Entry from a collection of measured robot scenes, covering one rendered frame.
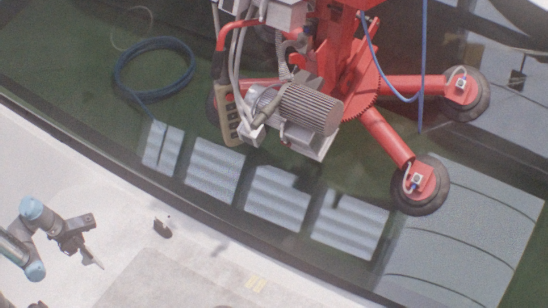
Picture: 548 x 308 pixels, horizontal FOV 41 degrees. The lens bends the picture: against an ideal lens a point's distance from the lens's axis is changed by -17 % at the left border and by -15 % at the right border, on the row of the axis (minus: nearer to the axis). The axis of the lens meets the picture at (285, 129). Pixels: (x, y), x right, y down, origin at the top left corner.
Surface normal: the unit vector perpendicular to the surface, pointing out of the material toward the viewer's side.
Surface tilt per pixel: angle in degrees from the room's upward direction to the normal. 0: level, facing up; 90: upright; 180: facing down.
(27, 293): 8
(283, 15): 73
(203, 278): 0
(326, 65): 90
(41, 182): 54
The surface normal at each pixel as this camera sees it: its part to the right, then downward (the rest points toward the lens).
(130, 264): -0.07, -0.69
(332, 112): 0.82, 0.37
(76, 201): -0.33, -0.77
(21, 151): -0.52, 0.07
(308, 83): -0.31, -0.35
